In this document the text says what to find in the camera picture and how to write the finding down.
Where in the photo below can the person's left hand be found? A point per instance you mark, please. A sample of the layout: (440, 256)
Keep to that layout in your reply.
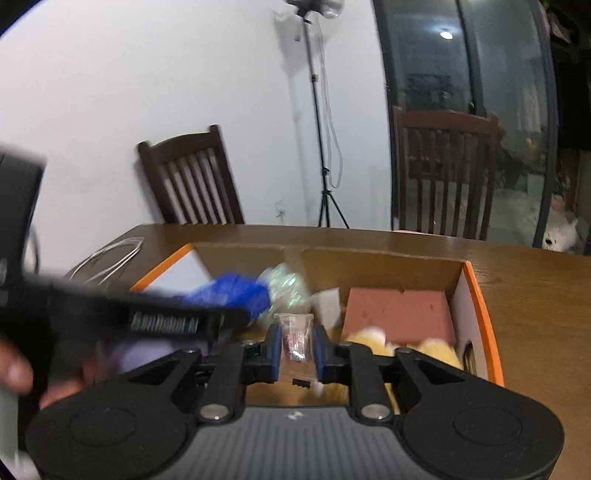
(16, 369)

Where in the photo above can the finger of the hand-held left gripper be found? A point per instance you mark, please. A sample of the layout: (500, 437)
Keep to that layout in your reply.
(152, 314)

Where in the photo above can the white foam block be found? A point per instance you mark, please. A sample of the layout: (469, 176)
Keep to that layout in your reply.
(327, 307)

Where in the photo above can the white plush dog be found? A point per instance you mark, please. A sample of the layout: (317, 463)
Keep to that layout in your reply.
(559, 235)

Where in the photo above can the sliding glass door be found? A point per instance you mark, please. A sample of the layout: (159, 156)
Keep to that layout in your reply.
(498, 115)

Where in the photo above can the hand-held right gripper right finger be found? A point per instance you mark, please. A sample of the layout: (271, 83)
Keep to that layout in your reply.
(322, 355)

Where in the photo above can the pink sponge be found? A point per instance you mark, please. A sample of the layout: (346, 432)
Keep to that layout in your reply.
(399, 316)

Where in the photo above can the dark wooden slatted chair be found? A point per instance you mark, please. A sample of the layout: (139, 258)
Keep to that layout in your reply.
(194, 180)
(445, 175)

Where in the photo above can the studio light on tripod stand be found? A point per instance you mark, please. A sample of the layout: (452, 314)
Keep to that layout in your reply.
(318, 115)

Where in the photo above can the small clear plastic cup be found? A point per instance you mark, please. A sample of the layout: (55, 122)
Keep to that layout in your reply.
(295, 334)

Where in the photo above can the iridescent plastic bag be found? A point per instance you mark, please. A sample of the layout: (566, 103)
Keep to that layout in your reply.
(286, 288)

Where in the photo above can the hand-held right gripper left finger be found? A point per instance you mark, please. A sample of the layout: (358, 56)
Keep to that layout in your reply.
(274, 355)

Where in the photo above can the orange-edged cardboard box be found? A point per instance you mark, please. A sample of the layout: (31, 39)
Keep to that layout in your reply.
(406, 272)

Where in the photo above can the hanging clothes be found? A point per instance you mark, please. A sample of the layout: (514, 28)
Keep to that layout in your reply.
(561, 23)

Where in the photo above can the yellow plush toy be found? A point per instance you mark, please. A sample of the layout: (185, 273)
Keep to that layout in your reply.
(438, 350)

